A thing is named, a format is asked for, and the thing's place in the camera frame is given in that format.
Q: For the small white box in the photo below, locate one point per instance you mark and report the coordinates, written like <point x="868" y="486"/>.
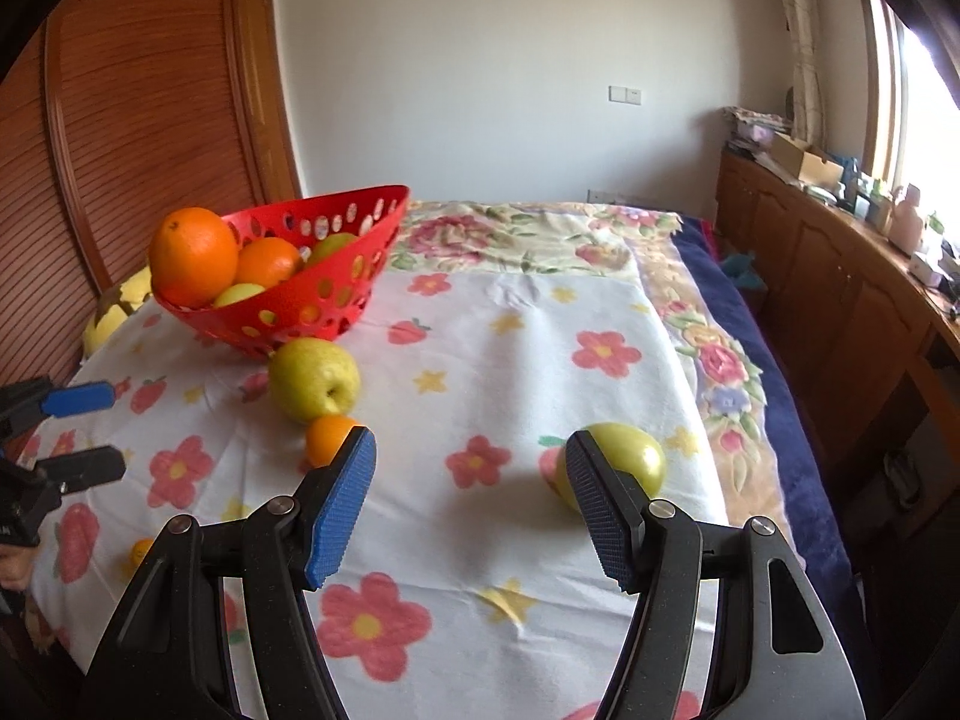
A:
<point x="926" y="268"/>

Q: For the small tangerine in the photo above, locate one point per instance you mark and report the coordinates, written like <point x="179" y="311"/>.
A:
<point x="328" y="441"/>
<point x="141" y="551"/>

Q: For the person's left hand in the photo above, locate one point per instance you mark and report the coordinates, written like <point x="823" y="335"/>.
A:
<point x="15" y="568"/>

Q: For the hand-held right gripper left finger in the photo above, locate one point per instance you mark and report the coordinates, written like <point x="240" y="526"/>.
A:
<point x="341" y="510"/>

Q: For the dark blue bedsheet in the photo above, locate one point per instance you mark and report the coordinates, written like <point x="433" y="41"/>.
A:
<point x="795" y="427"/>

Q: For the patterned beige curtain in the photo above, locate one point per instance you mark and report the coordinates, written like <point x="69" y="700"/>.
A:
<point x="802" y="52"/>

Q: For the brown wooden wardrobe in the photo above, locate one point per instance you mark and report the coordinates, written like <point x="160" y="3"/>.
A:
<point x="150" y="90"/>

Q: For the open cardboard box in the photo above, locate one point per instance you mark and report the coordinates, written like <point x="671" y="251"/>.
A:
<point x="806" y="165"/>

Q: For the teal soft toy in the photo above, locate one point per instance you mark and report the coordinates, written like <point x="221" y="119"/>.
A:
<point x="742" y="270"/>

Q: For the floral blanket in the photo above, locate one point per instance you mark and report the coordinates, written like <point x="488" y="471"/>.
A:
<point x="525" y="232"/>

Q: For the large orange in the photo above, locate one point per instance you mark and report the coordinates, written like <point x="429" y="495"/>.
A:
<point x="193" y="257"/>
<point x="266" y="262"/>

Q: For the wooden framed window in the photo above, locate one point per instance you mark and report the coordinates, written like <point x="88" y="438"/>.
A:
<point x="930" y="127"/>

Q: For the pink bottle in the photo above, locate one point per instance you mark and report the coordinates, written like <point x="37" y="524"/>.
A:
<point x="906" y="225"/>

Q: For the yellow plush toy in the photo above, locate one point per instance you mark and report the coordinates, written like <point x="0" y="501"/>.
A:
<point x="112" y="315"/>

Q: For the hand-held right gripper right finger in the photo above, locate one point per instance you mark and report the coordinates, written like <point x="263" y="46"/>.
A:
<point x="600" y="510"/>

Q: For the white wall switch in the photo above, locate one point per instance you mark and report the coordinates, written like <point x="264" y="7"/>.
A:
<point x="625" y="94"/>

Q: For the white strawberry flower cloth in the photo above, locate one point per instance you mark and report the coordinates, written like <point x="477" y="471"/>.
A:
<point x="487" y="360"/>

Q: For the green apple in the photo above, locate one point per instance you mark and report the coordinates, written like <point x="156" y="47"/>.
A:
<point x="334" y="246"/>
<point x="315" y="379"/>
<point x="637" y="461"/>

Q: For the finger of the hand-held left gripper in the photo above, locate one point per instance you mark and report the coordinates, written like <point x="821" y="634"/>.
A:
<point x="86" y="467"/>
<point x="79" y="397"/>

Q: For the long wooden cabinet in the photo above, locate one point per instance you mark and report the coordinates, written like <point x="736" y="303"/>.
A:
<point x="825" y="277"/>

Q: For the red perforated plastic basket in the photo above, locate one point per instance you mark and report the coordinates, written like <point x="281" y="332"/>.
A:
<point x="330" y="292"/>

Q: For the white bottle with green cap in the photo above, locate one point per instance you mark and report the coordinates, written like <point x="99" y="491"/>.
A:
<point x="935" y="229"/>

